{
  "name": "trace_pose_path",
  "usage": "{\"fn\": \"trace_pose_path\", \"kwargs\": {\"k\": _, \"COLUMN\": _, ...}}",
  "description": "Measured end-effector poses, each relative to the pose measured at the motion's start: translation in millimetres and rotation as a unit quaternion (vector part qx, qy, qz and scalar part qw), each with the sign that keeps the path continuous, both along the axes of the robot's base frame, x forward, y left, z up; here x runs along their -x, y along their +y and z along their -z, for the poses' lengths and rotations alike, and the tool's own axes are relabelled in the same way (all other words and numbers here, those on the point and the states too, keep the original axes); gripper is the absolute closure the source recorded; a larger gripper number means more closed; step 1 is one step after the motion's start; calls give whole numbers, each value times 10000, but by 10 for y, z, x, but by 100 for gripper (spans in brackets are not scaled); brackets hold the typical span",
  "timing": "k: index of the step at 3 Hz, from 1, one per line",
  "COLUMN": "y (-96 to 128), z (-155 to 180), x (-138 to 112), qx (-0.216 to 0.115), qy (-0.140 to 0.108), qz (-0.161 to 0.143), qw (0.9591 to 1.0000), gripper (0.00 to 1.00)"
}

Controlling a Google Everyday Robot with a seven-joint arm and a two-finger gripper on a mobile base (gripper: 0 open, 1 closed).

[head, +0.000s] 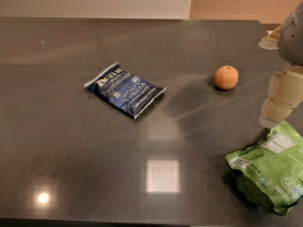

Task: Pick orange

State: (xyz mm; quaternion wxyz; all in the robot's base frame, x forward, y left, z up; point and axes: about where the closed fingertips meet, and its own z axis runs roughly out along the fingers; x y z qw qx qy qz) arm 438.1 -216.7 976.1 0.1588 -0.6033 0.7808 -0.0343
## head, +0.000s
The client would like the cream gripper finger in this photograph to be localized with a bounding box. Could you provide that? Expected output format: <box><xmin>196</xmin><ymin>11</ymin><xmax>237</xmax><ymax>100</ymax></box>
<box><xmin>258</xmin><ymin>26</ymin><xmax>282</xmax><ymax>50</ymax></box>
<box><xmin>259</xmin><ymin>65</ymin><xmax>303</xmax><ymax>129</ymax></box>

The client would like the orange fruit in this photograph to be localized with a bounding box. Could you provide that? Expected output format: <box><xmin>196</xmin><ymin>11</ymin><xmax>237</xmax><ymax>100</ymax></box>
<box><xmin>214</xmin><ymin>65</ymin><xmax>239</xmax><ymax>90</ymax></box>

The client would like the green snack bag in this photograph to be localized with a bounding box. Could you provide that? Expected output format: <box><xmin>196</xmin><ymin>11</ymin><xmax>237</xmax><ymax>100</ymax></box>
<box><xmin>225</xmin><ymin>121</ymin><xmax>303</xmax><ymax>216</ymax></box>

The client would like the blue chip bag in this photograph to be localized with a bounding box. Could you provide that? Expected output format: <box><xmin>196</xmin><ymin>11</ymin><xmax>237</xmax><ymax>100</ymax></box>
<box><xmin>84</xmin><ymin>62</ymin><xmax>166</xmax><ymax>119</ymax></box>

